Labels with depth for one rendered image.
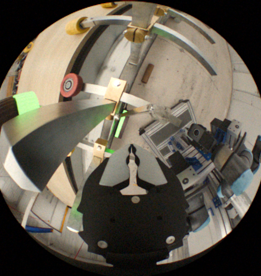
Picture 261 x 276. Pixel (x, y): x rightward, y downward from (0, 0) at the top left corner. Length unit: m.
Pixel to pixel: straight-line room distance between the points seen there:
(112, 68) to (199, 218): 0.96
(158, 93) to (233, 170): 1.14
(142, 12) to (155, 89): 1.08
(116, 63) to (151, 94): 0.74
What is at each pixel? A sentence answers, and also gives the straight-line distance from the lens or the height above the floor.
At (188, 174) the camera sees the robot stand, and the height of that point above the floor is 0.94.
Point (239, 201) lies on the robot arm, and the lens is 0.45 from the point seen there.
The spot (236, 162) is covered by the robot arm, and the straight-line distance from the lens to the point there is 0.27.
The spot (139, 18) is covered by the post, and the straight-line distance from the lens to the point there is 0.24.
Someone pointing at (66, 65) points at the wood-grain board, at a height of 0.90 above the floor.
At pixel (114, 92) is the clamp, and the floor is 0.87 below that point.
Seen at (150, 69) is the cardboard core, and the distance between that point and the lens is 1.16.
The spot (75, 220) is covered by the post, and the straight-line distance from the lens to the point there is 0.27.
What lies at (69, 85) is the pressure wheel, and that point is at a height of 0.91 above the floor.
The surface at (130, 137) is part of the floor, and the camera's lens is 1.25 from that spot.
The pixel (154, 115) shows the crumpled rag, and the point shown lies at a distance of 0.27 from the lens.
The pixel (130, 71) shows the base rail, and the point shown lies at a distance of 0.45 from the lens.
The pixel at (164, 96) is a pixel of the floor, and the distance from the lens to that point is 1.23.
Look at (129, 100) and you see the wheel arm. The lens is 0.26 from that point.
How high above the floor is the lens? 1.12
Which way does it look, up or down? 63 degrees down
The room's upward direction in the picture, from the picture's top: 179 degrees clockwise
